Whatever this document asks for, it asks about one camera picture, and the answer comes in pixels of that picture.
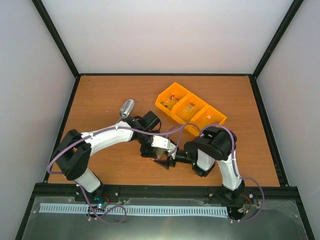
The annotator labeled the white round lid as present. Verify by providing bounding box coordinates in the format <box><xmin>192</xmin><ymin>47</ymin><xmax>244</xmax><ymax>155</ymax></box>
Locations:
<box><xmin>153</xmin><ymin>147</ymin><xmax>167</xmax><ymax>159</ymax></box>

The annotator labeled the silver metal scoop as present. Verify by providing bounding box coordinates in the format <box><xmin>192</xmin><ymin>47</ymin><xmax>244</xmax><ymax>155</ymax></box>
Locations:
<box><xmin>116</xmin><ymin>99</ymin><xmax>135</xmax><ymax>123</ymax></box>

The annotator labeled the orange three-compartment bin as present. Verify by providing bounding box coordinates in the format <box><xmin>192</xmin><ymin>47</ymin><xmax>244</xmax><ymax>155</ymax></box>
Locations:
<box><xmin>154</xmin><ymin>82</ymin><xmax>227</xmax><ymax>136</ymax></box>

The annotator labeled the clear glass bowl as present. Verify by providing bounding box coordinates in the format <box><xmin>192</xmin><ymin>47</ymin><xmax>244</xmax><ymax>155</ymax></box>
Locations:
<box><xmin>152</xmin><ymin>147</ymin><xmax>167</xmax><ymax>160</ymax></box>

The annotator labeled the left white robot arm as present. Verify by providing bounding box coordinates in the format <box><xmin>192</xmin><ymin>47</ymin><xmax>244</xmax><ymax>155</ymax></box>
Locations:
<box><xmin>50</xmin><ymin>111</ymin><xmax>162</xmax><ymax>202</ymax></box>

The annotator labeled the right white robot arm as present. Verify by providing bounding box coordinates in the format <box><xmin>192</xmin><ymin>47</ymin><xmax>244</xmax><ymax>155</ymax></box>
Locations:
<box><xmin>154</xmin><ymin>124</ymin><xmax>245</xmax><ymax>203</ymax></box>

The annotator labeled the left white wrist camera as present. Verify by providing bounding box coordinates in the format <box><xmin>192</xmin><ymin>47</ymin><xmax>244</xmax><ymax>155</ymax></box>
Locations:
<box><xmin>151</xmin><ymin>135</ymin><xmax>171</xmax><ymax>150</ymax></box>

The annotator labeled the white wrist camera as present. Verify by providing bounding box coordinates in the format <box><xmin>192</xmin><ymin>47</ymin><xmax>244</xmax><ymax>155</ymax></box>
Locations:
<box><xmin>167</xmin><ymin>142</ymin><xmax>178</xmax><ymax>159</ymax></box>
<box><xmin>151</xmin><ymin>135</ymin><xmax>171</xmax><ymax>150</ymax></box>

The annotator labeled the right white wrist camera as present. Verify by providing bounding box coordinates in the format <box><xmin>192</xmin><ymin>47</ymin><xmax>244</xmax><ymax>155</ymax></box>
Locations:
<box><xmin>167</xmin><ymin>142</ymin><xmax>178</xmax><ymax>159</ymax></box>

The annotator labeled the black front rail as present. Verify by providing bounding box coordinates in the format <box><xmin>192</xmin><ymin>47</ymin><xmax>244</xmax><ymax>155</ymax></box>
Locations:
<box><xmin>32</xmin><ymin>182</ymin><xmax>300</xmax><ymax>204</ymax></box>

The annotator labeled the light blue cable duct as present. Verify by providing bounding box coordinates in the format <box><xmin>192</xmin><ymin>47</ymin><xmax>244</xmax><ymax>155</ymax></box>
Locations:
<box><xmin>38</xmin><ymin>203</ymin><xmax>228</xmax><ymax>218</ymax></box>

